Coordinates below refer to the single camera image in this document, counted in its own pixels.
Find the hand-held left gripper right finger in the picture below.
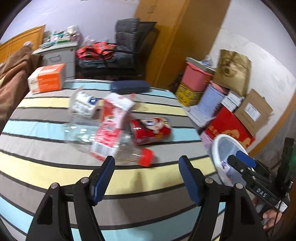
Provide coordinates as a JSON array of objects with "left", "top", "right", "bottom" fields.
[{"left": 179, "top": 155, "right": 270, "bottom": 241}]

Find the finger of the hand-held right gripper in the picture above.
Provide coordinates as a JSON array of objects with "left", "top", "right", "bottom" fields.
[
  {"left": 236, "top": 151, "right": 275, "bottom": 178},
  {"left": 228, "top": 155, "right": 257, "bottom": 183}
]

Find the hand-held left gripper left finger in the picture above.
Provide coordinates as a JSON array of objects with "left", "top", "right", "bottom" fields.
[{"left": 25, "top": 155, "right": 115, "bottom": 241}]

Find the white trash bin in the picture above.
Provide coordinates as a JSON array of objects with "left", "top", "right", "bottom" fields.
[{"left": 211, "top": 134, "right": 250, "bottom": 186}]

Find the clear bottle red cap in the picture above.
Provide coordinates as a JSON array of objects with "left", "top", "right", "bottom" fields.
[{"left": 63, "top": 116, "right": 156, "bottom": 168}]

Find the red white drink carton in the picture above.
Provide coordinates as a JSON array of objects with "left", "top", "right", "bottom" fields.
[{"left": 90, "top": 93, "right": 136, "bottom": 161}]

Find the red drink can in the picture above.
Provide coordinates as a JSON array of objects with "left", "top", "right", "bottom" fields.
[{"left": 129, "top": 117, "right": 173, "bottom": 146}]

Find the person's right hand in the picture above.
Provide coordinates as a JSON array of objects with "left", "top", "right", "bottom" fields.
[{"left": 252, "top": 198, "right": 283, "bottom": 229}]

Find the translucent bin liner bag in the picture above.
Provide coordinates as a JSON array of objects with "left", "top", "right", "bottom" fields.
[{"left": 216, "top": 138, "right": 247, "bottom": 183}]

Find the red gift box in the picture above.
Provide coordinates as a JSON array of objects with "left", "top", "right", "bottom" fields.
[{"left": 205, "top": 106, "right": 256, "bottom": 149}]

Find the pink floral box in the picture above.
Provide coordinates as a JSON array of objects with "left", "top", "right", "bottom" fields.
[{"left": 200, "top": 131, "right": 216, "bottom": 149}]

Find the striped tablecloth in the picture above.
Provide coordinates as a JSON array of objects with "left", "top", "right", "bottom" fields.
[{"left": 0, "top": 79, "right": 226, "bottom": 241}]

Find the open cardboard box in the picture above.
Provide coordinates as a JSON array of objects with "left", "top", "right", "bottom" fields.
[{"left": 234, "top": 88, "right": 274, "bottom": 136}]

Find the white flat box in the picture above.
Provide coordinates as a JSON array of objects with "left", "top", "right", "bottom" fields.
[
  {"left": 228, "top": 90, "right": 244, "bottom": 102},
  {"left": 223, "top": 96, "right": 241, "bottom": 107},
  {"left": 221, "top": 102, "right": 237, "bottom": 113}
]

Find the grey lidded storage bin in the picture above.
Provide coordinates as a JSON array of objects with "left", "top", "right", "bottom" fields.
[{"left": 187, "top": 105, "right": 216, "bottom": 128}]

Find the lavender bin pink lid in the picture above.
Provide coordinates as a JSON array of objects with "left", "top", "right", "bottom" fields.
[{"left": 198, "top": 81, "right": 228, "bottom": 116}]

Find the yellow patterned box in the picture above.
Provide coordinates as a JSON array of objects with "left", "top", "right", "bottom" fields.
[{"left": 175, "top": 82, "right": 205, "bottom": 107}]

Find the brown gold paper bag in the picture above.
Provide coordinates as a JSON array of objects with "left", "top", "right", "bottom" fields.
[{"left": 213, "top": 49, "right": 252, "bottom": 97}]

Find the pink storage bin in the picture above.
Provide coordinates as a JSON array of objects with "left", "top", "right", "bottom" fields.
[{"left": 181, "top": 62, "right": 215, "bottom": 91}]

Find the dark blue glasses case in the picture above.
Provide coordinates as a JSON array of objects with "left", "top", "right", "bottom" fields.
[{"left": 110, "top": 80, "right": 150, "bottom": 95}]

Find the striped flat box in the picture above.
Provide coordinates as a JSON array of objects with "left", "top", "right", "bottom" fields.
[{"left": 186, "top": 57, "right": 216, "bottom": 70}]

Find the orange white cardboard box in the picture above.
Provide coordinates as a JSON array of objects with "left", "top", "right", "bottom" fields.
[{"left": 27, "top": 63, "right": 66, "bottom": 93}]

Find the grey nightstand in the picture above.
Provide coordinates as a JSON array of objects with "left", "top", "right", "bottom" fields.
[{"left": 32, "top": 41, "right": 78, "bottom": 78}]

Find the red plaid bag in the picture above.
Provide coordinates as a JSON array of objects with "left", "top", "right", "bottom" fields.
[{"left": 76, "top": 42, "right": 116, "bottom": 61}]

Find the brown blanket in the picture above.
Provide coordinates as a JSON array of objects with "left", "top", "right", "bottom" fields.
[{"left": 0, "top": 45, "right": 43, "bottom": 130}]

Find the wooden wardrobe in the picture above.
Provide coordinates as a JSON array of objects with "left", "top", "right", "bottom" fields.
[{"left": 134, "top": 0, "right": 232, "bottom": 90}]

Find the white plastic bag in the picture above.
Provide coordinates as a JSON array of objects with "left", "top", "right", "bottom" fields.
[{"left": 81, "top": 36, "right": 97, "bottom": 47}]

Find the black office chair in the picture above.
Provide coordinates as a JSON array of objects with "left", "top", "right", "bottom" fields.
[{"left": 76, "top": 21, "right": 160, "bottom": 78}]

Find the dark grey seat cushion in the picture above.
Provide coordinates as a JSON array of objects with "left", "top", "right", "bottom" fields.
[{"left": 114, "top": 18, "right": 140, "bottom": 70}]

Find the pile of small medicine boxes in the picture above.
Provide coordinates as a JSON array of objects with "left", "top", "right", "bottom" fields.
[{"left": 42, "top": 25, "right": 81, "bottom": 48}]

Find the wooden headboard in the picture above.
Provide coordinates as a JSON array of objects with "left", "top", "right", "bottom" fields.
[{"left": 0, "top": 24, "right": 46, "bottom": 63}]

